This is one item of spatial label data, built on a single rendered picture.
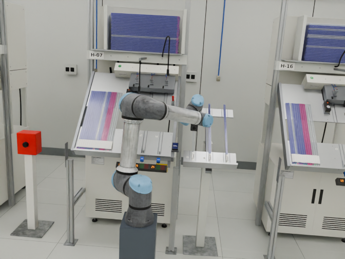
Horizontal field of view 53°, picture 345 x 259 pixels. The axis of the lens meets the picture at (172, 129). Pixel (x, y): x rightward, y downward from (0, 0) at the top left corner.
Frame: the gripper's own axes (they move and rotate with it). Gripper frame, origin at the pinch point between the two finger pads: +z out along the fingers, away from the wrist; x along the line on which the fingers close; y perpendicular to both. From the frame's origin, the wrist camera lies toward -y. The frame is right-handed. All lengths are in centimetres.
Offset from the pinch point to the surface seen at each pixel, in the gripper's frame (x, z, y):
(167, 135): 17.5, 8.4, -6.0
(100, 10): 77, 4, 95
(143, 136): 34.3, 8.6, -7.3
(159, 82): 26.2, 10.6, 36.5
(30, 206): 119, 48, -54
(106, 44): 68, 2, 62
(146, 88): 35.8, 10.3, 31.4
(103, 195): 67, 57, -41
